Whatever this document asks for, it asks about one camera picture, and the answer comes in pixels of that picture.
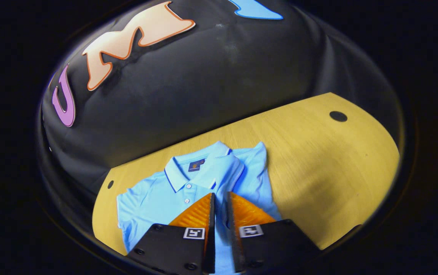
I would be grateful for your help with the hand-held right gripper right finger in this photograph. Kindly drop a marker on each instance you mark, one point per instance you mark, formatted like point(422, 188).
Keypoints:
point(234, 244)

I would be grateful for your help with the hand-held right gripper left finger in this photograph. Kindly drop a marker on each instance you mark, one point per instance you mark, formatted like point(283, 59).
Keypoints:
point(210, 244)

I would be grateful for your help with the light blue T-shirt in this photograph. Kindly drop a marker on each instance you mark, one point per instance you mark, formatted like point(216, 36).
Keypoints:
point(154, 198)

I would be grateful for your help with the black backdrop cloth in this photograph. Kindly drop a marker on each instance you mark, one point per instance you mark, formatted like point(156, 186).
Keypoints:
point(203, 84)

